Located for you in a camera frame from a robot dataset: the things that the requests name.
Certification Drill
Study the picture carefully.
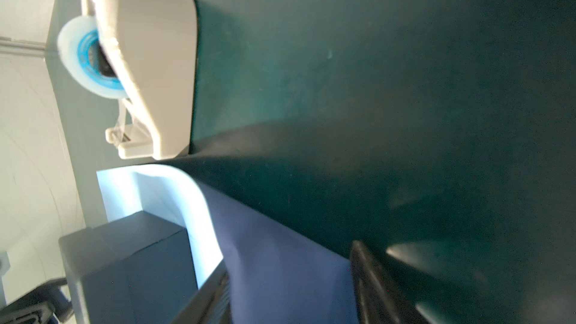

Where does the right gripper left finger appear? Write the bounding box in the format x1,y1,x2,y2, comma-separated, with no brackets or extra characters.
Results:
172,260,232,324

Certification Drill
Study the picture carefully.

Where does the dark navy gift box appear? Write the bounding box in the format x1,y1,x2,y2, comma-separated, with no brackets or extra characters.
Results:
58,211,198,323

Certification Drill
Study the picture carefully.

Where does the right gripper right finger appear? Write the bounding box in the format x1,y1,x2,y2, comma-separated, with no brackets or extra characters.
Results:
349,240,428,324

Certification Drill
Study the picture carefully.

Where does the light blue wrapping paper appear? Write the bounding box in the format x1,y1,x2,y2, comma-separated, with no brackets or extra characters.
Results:
97,164,358,323

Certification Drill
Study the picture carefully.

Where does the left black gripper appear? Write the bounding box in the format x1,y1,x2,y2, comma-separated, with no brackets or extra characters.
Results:
1,277,74,323

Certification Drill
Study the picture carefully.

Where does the green table mat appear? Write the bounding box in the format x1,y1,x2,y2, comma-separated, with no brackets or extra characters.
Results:
44,0,576,324

